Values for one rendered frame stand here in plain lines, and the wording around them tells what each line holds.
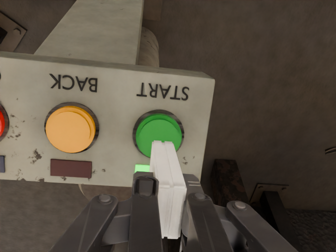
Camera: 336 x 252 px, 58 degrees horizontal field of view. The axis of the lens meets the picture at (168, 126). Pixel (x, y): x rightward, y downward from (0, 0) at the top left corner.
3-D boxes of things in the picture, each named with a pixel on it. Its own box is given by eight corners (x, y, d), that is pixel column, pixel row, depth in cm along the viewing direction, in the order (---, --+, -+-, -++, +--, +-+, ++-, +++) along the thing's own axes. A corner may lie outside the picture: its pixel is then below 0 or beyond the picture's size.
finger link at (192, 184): (189, 220, 13) (254, 223, 14) (177, 172, 18) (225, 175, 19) (185, 249, 14) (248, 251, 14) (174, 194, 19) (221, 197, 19)
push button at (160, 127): (177, 154, 28) (179, 161, 27) (134, 151, 28) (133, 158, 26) (182, 113, 27) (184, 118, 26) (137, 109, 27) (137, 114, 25)
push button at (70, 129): (96, 148, 28) (92, 155, 26) (50, 145, 27) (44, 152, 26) (97, 105, 27) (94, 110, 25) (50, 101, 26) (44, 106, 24)
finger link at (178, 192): (172, 186, 15) (187, 187, 15) (162, 140, 21) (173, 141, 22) (165, 239, 16) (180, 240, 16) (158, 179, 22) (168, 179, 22)
